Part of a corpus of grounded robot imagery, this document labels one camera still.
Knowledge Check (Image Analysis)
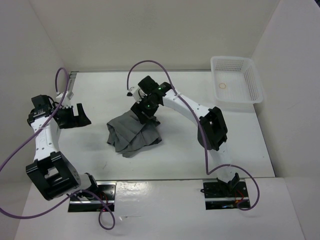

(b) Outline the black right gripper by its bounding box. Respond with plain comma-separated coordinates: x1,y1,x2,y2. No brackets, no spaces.
130,93,159,125

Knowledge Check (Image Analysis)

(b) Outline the grey skirt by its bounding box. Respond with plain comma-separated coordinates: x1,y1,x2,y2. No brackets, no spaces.
106,110,162,158

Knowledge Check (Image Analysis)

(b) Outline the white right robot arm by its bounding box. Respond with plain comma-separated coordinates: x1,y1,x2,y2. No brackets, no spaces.
127,75,229,175

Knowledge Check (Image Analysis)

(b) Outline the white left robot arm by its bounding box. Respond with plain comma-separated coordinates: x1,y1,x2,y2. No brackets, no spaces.
25,95,100,201

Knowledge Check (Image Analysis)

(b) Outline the orange rubber band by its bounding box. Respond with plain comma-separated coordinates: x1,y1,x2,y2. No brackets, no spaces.
218,83,227,89

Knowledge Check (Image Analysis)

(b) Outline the white plastic mesh basket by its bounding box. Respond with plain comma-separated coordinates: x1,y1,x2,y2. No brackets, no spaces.
210,56,264,105

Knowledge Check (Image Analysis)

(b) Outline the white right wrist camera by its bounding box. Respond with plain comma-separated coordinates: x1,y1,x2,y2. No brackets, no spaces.
127,86,146,104

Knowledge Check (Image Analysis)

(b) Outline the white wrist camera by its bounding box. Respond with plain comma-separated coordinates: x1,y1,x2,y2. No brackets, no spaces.
127,86,146,104
55,91,74,108

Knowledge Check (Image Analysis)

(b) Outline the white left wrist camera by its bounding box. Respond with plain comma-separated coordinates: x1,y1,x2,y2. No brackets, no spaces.
55,91,74,108

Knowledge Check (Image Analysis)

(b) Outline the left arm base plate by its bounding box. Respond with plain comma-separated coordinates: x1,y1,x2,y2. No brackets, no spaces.
68,181,116,213

